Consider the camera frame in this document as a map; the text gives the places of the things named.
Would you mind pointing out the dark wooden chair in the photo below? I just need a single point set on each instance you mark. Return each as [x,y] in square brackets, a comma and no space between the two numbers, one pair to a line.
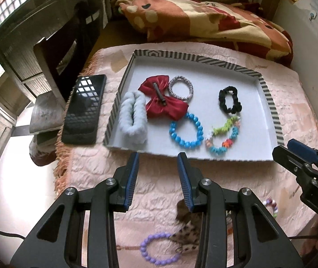
[50,69]

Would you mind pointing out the black scrunchie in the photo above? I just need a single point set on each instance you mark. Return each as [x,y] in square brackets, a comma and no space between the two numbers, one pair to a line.
[222,100]

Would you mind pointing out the light blue fluffy scrunchie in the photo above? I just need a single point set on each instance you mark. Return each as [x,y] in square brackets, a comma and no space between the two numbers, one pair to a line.
[125,122]

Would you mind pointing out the striped cardboard tray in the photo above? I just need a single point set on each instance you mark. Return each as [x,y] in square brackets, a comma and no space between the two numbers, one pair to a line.
[203,89]

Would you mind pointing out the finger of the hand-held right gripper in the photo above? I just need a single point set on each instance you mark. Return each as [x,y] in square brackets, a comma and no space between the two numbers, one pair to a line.
[285,156]
[304,150]

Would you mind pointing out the printed orange blanket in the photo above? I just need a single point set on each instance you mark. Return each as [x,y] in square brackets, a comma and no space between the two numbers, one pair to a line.
[203,19]

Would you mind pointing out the wall hook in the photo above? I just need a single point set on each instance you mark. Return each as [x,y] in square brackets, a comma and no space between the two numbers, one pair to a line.
[312,16]

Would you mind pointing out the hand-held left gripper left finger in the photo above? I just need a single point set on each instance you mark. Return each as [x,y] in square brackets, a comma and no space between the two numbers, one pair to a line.
[131,181]

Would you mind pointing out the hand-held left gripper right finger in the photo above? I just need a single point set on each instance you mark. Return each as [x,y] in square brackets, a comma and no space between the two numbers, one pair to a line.
[186,184]

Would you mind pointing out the pink quilted tablecloth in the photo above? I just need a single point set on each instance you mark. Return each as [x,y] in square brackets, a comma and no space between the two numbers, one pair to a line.
[159,189]

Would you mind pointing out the black smartphone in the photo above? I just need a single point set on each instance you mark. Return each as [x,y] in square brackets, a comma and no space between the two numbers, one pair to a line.
[83,109]

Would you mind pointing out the leopard print scrunchie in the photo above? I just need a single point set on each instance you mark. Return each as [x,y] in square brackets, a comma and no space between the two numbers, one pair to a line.
[187,231]

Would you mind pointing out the dark red cloth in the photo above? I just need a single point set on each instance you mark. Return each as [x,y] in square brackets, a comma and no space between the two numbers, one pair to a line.
[43,156]

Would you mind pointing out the red satin bow clip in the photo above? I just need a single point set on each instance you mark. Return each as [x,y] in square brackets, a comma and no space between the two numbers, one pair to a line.
[175,109]

